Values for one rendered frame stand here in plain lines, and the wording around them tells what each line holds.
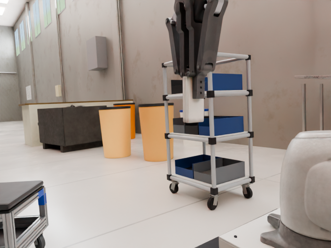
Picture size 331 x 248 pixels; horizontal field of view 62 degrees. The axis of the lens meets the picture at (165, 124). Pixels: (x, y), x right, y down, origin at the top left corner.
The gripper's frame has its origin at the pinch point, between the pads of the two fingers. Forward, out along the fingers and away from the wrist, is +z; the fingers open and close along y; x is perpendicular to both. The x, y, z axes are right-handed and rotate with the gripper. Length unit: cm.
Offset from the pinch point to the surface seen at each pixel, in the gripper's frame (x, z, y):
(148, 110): -118, 18, 259
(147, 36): -248, -130, 529
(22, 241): 24, 60, 91
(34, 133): -11, 69, 542
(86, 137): -80, 68, 420
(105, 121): -83, 33, 321
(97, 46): -194, -134, 734
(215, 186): -84, 57, 96
